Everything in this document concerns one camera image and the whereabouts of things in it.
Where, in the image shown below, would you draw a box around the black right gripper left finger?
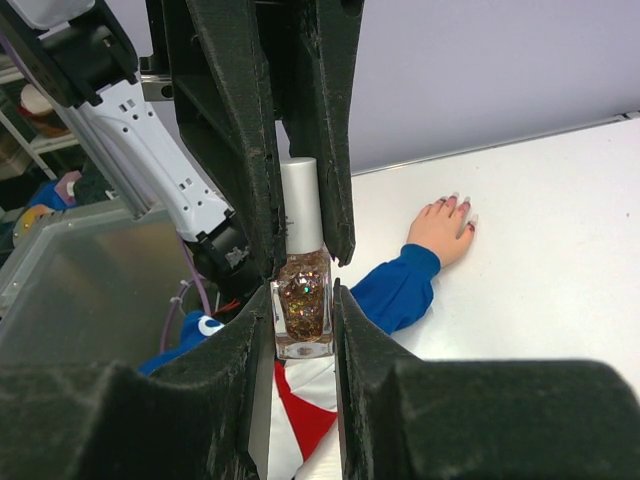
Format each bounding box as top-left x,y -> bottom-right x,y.
1,287 -> 273,479

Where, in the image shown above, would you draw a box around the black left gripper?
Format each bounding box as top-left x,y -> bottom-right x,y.
144,1 -> 363,278

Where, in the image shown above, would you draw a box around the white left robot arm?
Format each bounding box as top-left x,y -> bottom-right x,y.
1,1 -> 364,280

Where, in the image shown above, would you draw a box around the mannequin hand painted nails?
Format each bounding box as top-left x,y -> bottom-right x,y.
406,193 -> 477,268

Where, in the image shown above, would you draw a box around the glitter nail polish bottle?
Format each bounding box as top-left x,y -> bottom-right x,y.
270,248 -> 334,360

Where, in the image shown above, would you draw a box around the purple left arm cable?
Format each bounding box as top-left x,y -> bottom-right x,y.
159,239 -> 216,354

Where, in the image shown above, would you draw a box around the blue white red sleeve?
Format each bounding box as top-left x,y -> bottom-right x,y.
137,243 -> 444,471

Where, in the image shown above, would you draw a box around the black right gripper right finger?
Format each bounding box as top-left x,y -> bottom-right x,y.
333,285 -> 639,479

